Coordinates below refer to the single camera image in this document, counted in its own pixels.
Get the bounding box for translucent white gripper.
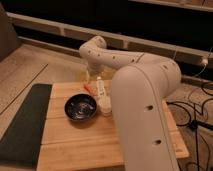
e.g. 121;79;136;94
79;64;107;83

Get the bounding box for orange pepper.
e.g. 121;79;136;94
83;83;95;96

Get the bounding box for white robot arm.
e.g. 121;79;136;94
79;36;181;171

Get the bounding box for dark ceramic bowl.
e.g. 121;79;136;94
64;94;97;122

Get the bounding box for white bottle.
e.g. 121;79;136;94
96;77;106;97

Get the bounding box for white cylindrical cup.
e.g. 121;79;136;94
98;96;112;116

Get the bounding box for bamboo cutting board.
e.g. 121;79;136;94
37;82;189;171

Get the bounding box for grey chair edge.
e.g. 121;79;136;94
0;3;21;62

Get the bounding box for dark green mat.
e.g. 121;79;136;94
0;84;52;167

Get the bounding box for wooden shelf rail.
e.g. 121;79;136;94
7;12;213;68

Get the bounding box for white cable with plug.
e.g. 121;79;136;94
171;46;213;79

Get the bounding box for black cables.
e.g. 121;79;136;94
166;81;213;171

